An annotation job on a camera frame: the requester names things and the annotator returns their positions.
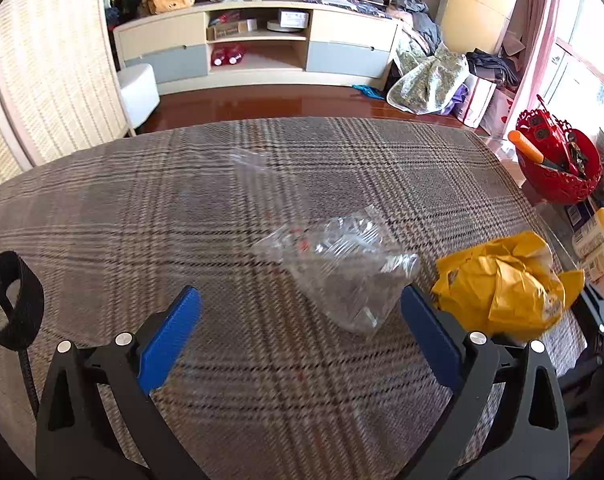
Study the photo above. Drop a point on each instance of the cream lotion bottle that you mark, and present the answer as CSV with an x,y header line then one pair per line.
x,y
600,260
592,232

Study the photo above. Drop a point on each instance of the white paper bag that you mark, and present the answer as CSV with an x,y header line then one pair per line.
x,y
476,102

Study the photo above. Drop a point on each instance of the beige grey media cabinet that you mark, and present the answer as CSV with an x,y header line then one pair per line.
x,y
162,40

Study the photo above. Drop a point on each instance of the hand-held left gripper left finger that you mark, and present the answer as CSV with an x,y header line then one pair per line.
x,y
174,330

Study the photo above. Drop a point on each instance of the small clear plastic film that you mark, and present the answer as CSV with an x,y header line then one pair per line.
x,y
249,165

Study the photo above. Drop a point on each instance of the white box on shelf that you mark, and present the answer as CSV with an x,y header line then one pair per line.
x,y
293,17

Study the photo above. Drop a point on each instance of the green floral cloth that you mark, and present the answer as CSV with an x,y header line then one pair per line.
x,y
426,85

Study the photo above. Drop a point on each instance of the pink curtain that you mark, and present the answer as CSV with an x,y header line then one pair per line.
x,y
536,20

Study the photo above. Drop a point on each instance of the dark folded clothes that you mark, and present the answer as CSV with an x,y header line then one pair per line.
x,y
491,65

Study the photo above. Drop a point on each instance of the white round stool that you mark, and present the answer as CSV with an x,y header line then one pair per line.
x,y
138,92

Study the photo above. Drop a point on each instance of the flat cardboard box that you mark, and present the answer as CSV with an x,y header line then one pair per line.
x,y
229,30

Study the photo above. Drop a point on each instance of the window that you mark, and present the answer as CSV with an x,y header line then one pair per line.
x,y
586,60

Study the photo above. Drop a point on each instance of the woven rattan screen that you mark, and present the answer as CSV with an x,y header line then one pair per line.
x,y
47,60

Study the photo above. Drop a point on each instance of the crumpled yellow bag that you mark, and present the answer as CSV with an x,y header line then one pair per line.
x,y
506,285

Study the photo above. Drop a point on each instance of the small blue cloth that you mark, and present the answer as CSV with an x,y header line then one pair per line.
x,y
367,91

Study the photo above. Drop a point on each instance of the tall beige cabinet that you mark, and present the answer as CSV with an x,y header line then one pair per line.
x,y
476,5

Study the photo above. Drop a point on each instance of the grey plaid blanket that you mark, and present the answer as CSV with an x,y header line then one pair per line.
x,y
207,200

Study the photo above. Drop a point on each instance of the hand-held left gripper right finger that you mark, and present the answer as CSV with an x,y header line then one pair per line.
x,y
429,335

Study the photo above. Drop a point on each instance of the dark clothes pile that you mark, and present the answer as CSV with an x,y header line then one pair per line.
x,y
416,22

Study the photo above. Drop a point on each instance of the red lace-edged basket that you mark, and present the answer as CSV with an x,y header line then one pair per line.
x,y
556,180

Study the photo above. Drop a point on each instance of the clear plastic bag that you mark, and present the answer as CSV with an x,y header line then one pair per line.
x,y
342,270

